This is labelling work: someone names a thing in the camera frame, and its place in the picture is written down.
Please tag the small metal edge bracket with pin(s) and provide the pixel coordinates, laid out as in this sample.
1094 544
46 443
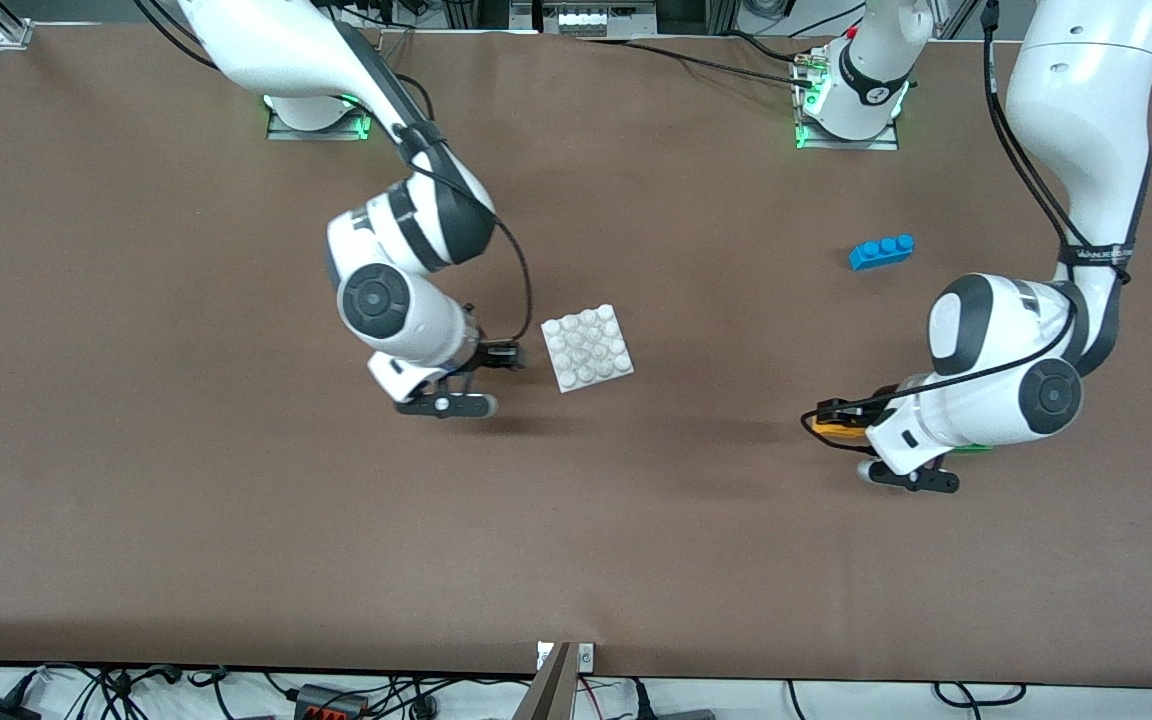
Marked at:
586 656

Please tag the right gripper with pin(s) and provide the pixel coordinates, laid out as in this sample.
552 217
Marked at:
489 356

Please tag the blue three-stud toy block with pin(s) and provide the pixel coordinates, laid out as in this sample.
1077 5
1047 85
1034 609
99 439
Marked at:
881 252

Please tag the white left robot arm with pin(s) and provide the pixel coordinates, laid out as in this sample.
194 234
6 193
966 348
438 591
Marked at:
1076 100

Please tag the grey slanted post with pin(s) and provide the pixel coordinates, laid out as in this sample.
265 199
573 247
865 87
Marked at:
546 690

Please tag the green two-stud toy block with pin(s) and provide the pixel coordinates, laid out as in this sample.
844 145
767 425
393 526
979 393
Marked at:
971 448

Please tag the metal table corner bracket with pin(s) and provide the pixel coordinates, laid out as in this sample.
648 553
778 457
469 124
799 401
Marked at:
14 35

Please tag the yellow two-stud toy block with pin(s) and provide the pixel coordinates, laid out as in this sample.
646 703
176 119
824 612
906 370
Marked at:
836 431

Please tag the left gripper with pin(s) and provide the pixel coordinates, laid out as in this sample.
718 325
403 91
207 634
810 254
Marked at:
848 413

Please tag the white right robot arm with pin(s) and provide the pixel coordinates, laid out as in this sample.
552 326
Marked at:
276 50

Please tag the black orange power adapter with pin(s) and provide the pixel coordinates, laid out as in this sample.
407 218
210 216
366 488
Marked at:
331 703

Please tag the white studded base plate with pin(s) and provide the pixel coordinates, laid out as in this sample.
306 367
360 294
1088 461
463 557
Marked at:
586 348

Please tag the white power strip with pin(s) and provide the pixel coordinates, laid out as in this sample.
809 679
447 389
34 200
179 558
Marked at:
586 18

